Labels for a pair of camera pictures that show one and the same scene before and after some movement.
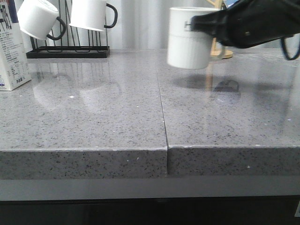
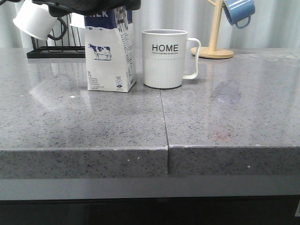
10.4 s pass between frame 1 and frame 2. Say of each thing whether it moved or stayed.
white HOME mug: moved
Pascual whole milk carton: moved
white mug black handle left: stayed
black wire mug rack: stayed
